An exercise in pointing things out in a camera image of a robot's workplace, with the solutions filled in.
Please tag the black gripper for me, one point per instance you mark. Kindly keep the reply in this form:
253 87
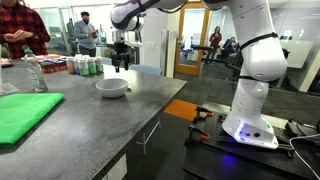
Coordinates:
121 48

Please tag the seated person in dark clothes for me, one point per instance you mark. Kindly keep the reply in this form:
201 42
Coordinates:
230 46

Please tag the clear plastic water bottle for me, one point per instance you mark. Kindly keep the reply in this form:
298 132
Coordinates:
36 75

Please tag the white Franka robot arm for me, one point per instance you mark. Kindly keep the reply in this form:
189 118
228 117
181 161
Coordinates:
261 56

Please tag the red snack box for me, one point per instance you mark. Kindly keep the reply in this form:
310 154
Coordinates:
53 65

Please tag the person in red plaid shirt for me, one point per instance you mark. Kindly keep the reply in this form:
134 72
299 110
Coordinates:
20 30

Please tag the black white marker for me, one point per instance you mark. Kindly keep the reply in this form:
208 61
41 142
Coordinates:
129 88

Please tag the man in grey sweater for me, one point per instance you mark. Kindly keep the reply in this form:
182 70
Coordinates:
85 35

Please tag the orange black clamp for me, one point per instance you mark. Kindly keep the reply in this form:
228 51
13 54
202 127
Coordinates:
204 114
198 135

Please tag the green folded cloth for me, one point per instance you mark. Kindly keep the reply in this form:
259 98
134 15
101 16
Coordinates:
23 115

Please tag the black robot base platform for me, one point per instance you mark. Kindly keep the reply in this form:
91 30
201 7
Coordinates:
253 156

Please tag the white wall switch plate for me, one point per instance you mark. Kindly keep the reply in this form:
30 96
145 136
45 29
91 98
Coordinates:
150 46

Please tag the standing person in dark red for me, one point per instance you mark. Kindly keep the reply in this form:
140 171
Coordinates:
215 41

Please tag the black power adapter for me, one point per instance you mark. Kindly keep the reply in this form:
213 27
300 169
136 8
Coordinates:
293 128

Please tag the wooden framed glass door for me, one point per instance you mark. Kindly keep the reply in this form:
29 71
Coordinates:
193 36

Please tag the green labelled can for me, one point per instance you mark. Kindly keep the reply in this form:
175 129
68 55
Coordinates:
92 66
99 65
83 67

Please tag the white bowl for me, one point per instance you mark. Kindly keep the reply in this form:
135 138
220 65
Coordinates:
111 88

